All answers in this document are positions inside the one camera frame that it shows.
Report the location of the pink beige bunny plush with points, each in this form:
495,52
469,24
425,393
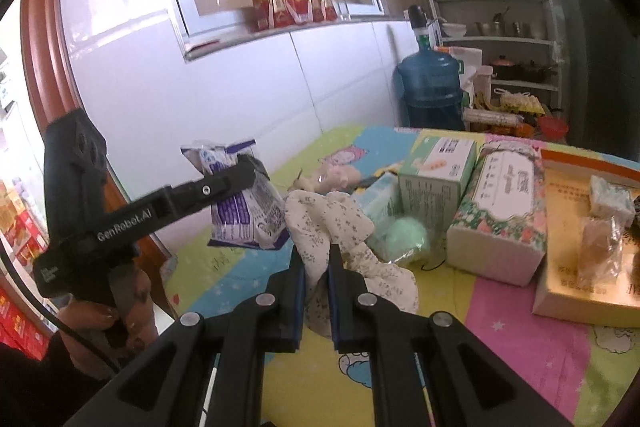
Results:
330,179

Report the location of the light green plush ball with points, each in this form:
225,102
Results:
405,237

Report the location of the red black clay pot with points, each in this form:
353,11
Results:
505,68

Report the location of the green white cardboard box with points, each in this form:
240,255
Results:
435,177

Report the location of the steel pot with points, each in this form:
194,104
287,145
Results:
487,28

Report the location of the white bowls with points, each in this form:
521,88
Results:
454,31

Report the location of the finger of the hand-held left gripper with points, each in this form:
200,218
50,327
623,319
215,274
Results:
205,192

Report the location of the person's left hand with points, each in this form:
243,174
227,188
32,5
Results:
130,307

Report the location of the white floral cloth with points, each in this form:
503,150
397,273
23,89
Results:
325,222

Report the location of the red plastic basin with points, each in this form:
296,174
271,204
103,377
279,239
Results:
552,127

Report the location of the blue water jug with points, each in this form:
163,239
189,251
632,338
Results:
430,87

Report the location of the person's left forearm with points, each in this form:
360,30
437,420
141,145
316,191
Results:
45,387

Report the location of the floral tissue box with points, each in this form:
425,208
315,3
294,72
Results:
500,207

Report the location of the light blue tissue pack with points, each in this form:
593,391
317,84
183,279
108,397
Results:
380,197

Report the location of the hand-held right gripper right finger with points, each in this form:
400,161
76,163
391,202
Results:
334,302

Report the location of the stack of red boxes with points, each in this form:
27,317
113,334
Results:
20,267

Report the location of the purple white plastic packet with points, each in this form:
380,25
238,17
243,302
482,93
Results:
245,217

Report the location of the white sack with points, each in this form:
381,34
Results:
467,67

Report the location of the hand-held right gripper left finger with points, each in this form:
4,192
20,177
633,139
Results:
301,302

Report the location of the black water pump dispenser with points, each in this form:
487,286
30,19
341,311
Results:
419,24

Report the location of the white green floral tissue pack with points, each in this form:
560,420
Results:
610,199

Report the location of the leopard print pouch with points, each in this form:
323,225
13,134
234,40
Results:
636,212

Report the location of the brown wooden door frame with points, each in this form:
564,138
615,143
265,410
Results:
50,47

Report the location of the peach puff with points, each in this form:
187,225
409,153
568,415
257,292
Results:
600,252

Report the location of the dark grey fridge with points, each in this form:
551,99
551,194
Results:
600,67

